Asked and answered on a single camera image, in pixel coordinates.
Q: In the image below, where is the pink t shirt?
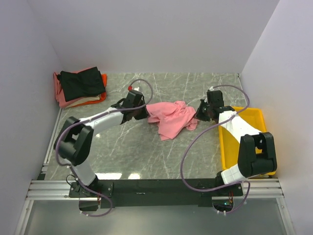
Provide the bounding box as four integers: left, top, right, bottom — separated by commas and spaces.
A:
146, 101, 198, 141

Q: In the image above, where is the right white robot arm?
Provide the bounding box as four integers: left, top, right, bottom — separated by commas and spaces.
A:
196, 90, 277, 195

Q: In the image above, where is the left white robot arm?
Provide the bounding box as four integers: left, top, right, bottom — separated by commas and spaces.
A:
54, 89, 149, 197

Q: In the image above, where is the orange folded t shirt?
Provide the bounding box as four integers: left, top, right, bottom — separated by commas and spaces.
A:
66, 73, 108, 108

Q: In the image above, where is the cream folded t shirt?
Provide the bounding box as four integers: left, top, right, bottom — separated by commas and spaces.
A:
66, 95, 101, 108

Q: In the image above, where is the yellow plastic tray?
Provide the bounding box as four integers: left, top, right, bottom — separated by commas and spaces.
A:
218, 107, 277, 184

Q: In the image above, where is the black folded t shirt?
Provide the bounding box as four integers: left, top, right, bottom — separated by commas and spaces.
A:
57, 67, 106, 101

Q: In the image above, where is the salmon folded t shirt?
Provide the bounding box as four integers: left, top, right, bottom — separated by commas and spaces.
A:
53, 72, 84, 109

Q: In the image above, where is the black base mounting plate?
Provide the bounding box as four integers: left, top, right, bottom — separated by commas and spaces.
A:
68, 179, 243, 211

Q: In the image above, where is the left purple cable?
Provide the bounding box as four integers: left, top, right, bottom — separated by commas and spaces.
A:
55, 79, 154, 218

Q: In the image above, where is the purple cable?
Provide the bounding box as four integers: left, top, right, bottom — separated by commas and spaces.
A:
180, 84, 251, 215
55, 79, 154, 218

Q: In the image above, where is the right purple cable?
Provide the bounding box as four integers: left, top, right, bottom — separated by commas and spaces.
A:
180, 84, 251, 215

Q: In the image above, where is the aluminium frame rail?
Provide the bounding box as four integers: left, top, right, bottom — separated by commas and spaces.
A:
26, 178, 284, 201

